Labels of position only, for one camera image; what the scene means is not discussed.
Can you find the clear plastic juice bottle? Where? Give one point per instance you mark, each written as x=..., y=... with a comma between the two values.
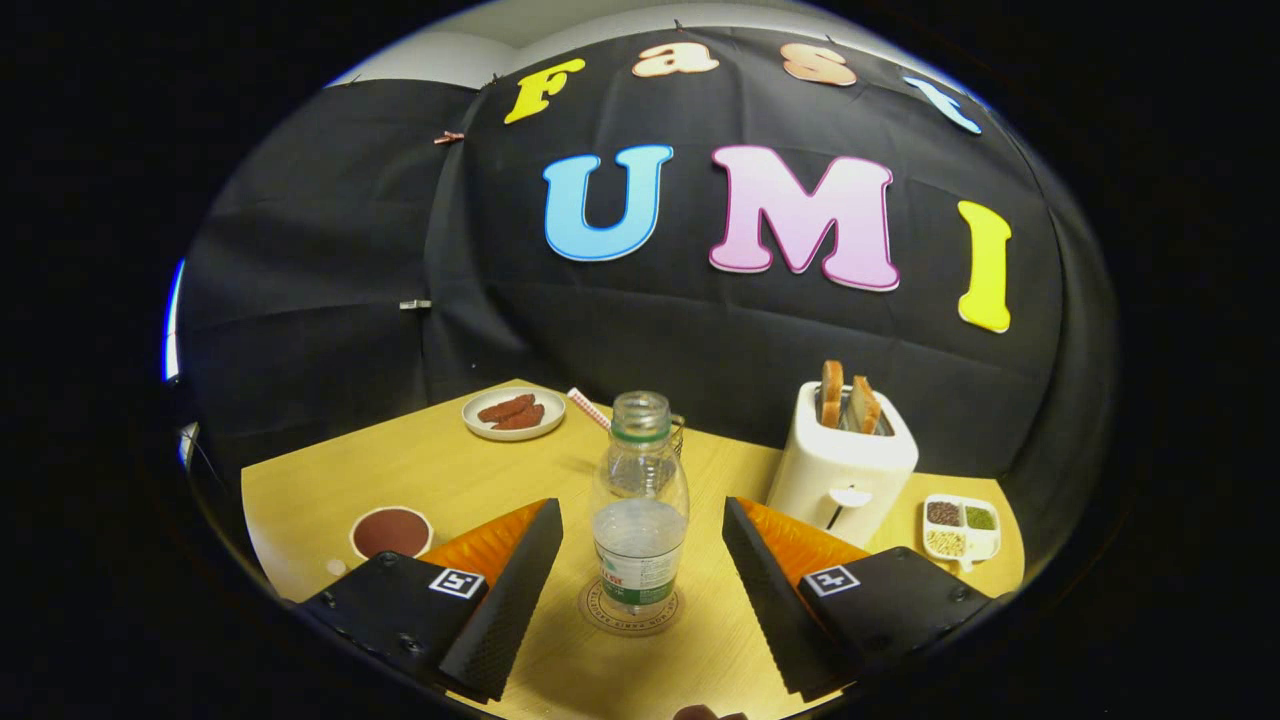
x=640, y=540

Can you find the red striped straw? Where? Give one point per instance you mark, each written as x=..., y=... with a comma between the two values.
x=588, y=408

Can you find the white divided dish with grains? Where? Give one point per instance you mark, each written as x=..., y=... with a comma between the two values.
x=962, y=540

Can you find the round cork coaster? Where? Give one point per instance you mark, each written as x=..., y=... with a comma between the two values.
x=592, y=615

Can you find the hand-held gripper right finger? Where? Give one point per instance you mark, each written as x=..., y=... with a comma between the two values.
x=772, y=600

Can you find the white toaster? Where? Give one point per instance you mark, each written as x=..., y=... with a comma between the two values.
x=840, y=470

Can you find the red sausage piece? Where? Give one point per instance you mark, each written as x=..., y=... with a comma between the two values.
x=522, y=419
x=505, y=408

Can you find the cream cup with brown inside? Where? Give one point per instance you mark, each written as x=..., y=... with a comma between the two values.
x=391, y=532

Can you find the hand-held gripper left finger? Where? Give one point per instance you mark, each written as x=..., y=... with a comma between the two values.
x=508, y=600

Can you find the wooden table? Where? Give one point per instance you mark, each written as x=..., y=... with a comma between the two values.
x=470, y=470

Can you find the small white plate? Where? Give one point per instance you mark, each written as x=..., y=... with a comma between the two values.
x=480, y=428

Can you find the pink clip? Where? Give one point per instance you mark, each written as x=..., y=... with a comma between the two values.
x=449, y=138

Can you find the black backdrop cloth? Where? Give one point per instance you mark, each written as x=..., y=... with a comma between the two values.
x=700, y=330

